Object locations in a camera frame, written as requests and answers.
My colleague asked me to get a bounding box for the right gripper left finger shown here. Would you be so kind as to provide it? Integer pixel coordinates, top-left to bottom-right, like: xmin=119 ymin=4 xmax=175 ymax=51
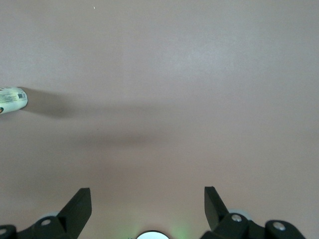
xmin=0 ymin=188 xmax=93 ymax=239

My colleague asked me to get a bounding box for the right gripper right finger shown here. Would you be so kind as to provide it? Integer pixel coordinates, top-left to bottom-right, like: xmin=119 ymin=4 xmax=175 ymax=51
xmin=200 ymin=186 xmax=306 ymax=239

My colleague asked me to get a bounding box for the clear Wilson tennis ball can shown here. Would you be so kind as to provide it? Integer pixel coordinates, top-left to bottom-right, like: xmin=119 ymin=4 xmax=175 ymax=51
xmin=0 ymin=86 xmax=28 ymax=116

